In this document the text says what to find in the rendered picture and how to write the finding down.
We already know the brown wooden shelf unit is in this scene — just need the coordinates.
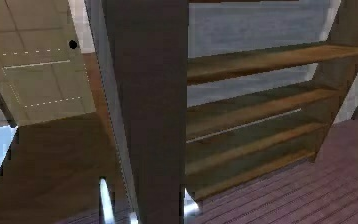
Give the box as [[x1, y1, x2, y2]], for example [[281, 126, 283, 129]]
[[101, 0, 358, 224]]

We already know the pale panelled room door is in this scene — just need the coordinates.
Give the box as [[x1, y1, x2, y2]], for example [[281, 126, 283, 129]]
[[0, 0, 97, 127]]

